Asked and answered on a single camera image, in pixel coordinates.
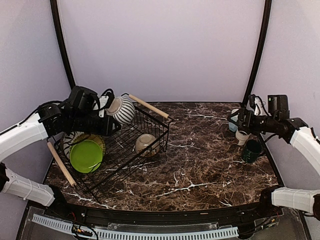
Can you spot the white slotted cable duct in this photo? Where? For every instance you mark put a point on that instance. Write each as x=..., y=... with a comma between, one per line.
x=117, y=231

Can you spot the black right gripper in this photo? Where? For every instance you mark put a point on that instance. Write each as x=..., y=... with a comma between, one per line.
x=244, y=112

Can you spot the wooden rack handle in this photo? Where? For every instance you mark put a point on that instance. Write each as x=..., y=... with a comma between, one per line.
x=61, y=165
x=149, y=106

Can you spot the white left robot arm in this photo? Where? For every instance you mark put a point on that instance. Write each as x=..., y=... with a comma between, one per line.
x=82, y=111

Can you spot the striped round mug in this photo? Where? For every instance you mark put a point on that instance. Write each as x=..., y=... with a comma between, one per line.
x=122, y=110

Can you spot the black frame post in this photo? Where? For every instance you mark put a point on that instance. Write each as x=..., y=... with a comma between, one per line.
x=258, y=52
x=61, y=42

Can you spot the yellow ribbed plate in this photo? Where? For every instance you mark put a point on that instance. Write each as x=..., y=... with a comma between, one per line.
x=96, y=138

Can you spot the wooden rack handle far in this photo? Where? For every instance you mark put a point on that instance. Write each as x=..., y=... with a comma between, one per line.
x=149, y=106

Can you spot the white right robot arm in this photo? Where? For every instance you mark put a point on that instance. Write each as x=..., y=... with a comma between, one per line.
x=275, y=119

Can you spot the black frame post left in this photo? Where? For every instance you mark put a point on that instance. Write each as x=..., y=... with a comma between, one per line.
x=61, y=42

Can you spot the black white striped plate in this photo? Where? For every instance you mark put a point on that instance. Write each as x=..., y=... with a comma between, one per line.
x=67, y=141

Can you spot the black wire dish rack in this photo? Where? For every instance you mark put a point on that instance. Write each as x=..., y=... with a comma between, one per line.
x=120, y=160

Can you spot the beige patterned bowl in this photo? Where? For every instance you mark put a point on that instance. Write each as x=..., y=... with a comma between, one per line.
x=146, y=146

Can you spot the white steel tumbler cup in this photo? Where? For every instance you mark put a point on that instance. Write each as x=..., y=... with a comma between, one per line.
x=241, y=137

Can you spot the wooden rack handle near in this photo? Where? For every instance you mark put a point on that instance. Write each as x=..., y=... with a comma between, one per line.
x=61, y=165

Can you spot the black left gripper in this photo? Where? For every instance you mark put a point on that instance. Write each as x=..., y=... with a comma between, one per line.
x=107, y=130

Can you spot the dark green mug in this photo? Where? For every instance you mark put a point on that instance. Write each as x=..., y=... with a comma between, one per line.
x=251, y=151

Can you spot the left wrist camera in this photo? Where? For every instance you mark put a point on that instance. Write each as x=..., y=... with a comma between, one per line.
x=105, y=101

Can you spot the black front rail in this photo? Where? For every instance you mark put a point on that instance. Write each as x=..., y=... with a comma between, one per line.
x=236, y=215

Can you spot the bright green plate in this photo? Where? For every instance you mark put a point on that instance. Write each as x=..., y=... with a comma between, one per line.
x=86, y=156

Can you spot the light blue faceted mug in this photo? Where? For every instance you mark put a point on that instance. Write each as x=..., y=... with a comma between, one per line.
x=233, y=127

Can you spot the black frame post right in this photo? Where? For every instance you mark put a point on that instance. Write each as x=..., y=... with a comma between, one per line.
x=258, y=52

